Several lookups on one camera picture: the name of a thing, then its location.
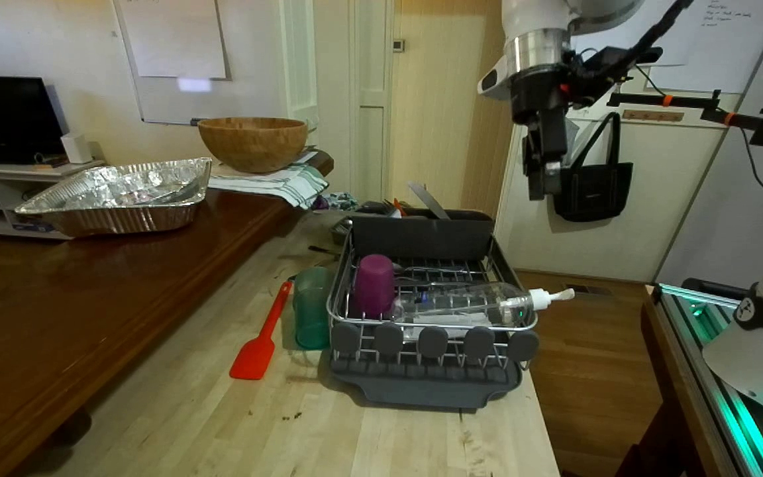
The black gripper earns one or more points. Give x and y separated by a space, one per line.
546 108

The aluminium robot base platform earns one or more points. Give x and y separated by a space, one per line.
701 371

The black tote bag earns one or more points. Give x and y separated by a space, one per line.
598 190

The silver flat utensil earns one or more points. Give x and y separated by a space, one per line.
427 200

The purple plastic cup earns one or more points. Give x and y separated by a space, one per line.
374 288

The grey dish drying rack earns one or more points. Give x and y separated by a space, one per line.
424 371

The green striped dish towel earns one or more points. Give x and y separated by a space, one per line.
284 187

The green plastic cup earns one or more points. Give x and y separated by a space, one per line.
312 309

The wooden salad bowl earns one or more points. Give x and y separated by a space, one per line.
252 146

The red silicone spatula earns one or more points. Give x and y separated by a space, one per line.
252 359

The aluminium foil baking tray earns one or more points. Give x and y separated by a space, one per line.
118 194

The dark wooden table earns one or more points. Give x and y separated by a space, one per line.
64 309

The black monitor screen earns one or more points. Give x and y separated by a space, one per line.
6 119

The black camera mount rod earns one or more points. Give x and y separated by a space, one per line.
690 101

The white wall whiteboard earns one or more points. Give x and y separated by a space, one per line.
734 43

